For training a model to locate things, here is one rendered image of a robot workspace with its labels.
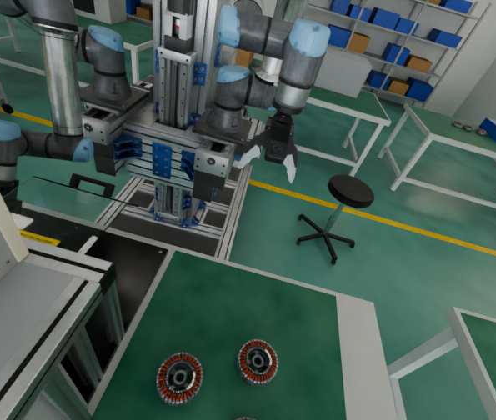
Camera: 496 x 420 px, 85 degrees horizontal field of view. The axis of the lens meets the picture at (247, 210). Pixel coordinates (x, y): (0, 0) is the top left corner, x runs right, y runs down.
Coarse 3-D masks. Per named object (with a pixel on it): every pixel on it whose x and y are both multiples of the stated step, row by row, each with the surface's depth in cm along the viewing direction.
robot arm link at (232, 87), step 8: (224, 72) 100; (232, 72) 99; (240, 72) 100; (248, 72) 102; (224, 80) 101; (232, 80) 100; (240, 80) 101; (248, 80) 102; (216, 88) 106; (224, 88) 103; (232, 88) 102; (240, 88) 102; (248, 88) 102; (216, 96) 107; (224, 96) 104; (232, 96) 104; (240, 96) 104; (248, 96) 104; (224, 104) 106; (232, 104) 106; (240, 104) 109
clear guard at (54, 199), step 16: (16, 192) 62; (32, 192) 63; (48, 192) 64; (64, 192) 65; (80, 192) 66; (16, 208) 59; (32, 208) 60; (48, 208) 61; (64, 208) 62; (80, 208) 63; (96, 208) 64; (112, 208) 65; (16, 224) 56; (32, 224) 57; (48, 224) 58; (64, 224) 59; (80, 224) 59; (96, 224) 60; (64, 240) 56; (80, 240) 57; (96, 240) 58
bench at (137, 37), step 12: (12, 24) 352; (84, 24) 279; (96, 24) 288; (108, 24) 299; (120, 24) 310; (132, 24) 322; (12, 36) 358; (132, 36) 286; (144, 36) 297; (132, 48) 266; (144, 48) 279; (0, 60) 301; (132, 60) 277; (36, 72) 303; (84, 84) 302
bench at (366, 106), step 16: (256, 64) 313; (320, 96) 278; (336, 96) 291; (368, 96) 321; (352, 112) 269; (368, 112) 273; (384, 112) 285; (352, 128) 359; (352, 144) 344; (368, 144) 290; (336, 160) 308; (352, 176) 317
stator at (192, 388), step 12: (168, 360) 69; (180, 360) 70; (192, 360) 70; (168, 372) 68; (180, 372) 69; (192, 372) 69; (168, 384) 67; (180, 384) 66; (192, 384) 66; (168, 396) 63; (180, 396) 64; (192, 396) 65
